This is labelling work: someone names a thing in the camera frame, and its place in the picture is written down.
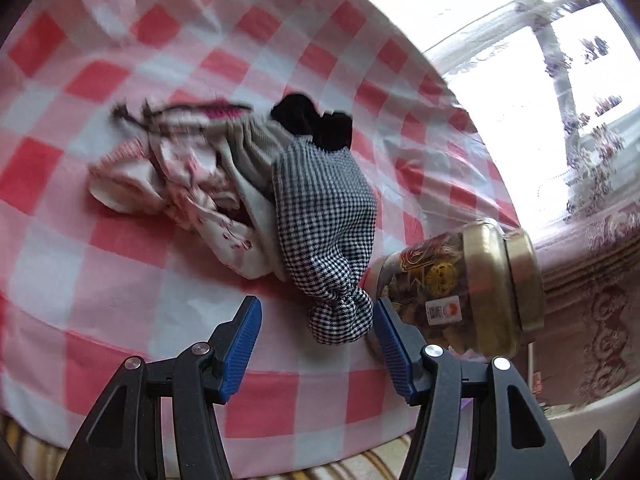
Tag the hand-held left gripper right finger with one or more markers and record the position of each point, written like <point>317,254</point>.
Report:
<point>392,345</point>

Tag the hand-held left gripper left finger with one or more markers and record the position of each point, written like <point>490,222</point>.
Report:
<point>245,340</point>

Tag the black white houndstooth cloth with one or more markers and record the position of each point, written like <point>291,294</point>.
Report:
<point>325,220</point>

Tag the glass jar with gold lid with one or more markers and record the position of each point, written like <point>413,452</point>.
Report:
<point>485,285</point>

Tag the red white checked tablecloth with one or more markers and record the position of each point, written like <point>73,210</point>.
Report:
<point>150,270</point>

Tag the pink brocade cover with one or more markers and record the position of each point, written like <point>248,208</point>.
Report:
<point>600,320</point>

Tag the grey ribbed cloth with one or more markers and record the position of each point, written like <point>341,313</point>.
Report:
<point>250,160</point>

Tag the black scrunchie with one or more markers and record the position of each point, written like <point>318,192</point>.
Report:
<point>300,115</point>

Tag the lace curtain with purple flowers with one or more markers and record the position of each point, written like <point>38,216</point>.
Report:
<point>595,145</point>

